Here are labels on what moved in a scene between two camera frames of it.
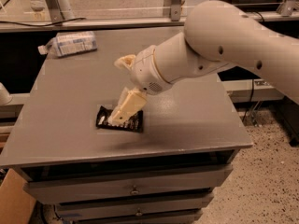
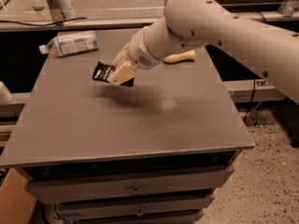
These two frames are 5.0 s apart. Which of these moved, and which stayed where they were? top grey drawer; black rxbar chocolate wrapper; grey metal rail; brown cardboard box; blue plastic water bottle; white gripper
Moved: black rxbar chocolate wrapper; white gripper
Stayed: brown cardboard box; top grey drawer; blue plastic water bottle; grey metal rail
